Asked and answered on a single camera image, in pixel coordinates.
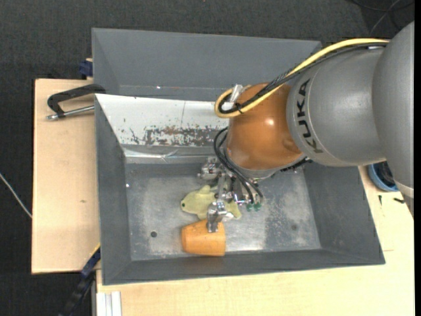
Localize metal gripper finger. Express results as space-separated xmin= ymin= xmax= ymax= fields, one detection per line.
xmin=206 ymin=201 xmax=229 ymax=234
xmin=197 ymin=158 xmax=221 ymax=181

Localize yellow-green toy fish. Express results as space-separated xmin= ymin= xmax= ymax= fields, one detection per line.
xmin=180 ymin=184 xmax=243 ymax=221

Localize orange cup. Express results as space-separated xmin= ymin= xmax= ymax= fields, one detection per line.
xmin=180 ymin=219 xmax=227 ymax=257

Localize grey metal bin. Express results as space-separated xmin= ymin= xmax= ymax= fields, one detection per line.
xmin=91 ymin=27 xmax=386 ymax=286

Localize pale wood board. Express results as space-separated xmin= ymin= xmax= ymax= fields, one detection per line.
xmin=31 ymin=77 xmax=101 ymax=275

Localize blue tape roll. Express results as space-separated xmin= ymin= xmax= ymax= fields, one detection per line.
xmin=367 ymin=161 xmax=399 ymax=192

